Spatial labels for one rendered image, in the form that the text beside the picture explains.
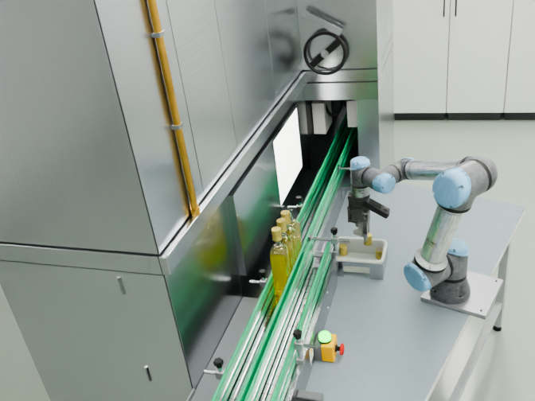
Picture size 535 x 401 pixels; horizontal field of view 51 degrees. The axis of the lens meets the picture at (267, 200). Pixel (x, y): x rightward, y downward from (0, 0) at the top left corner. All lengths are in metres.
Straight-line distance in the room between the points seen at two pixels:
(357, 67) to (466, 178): 1.20
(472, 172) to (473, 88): 3.95
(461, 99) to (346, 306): 3.81
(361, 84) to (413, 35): 2.79
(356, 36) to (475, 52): 2.95
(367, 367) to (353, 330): 0.19
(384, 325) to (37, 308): 1.21
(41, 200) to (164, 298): 0.43
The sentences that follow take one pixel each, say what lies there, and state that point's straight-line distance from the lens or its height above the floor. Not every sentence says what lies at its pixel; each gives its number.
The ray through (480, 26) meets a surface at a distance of 5.62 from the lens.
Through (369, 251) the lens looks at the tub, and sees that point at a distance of 2.53.
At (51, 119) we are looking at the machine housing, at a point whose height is 1.79.
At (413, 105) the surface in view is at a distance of 5.84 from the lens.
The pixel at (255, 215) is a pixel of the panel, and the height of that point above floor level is 1.14.
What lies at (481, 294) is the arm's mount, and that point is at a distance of 2.35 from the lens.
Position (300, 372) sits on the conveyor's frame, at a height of 0.87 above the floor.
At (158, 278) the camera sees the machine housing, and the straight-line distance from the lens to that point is 1.61.
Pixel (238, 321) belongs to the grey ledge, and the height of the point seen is 0.88.
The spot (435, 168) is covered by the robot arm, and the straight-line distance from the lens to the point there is 2.08.
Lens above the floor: 2.22
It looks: 29 degrees down
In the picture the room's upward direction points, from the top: 8 degrees counter-clockwise
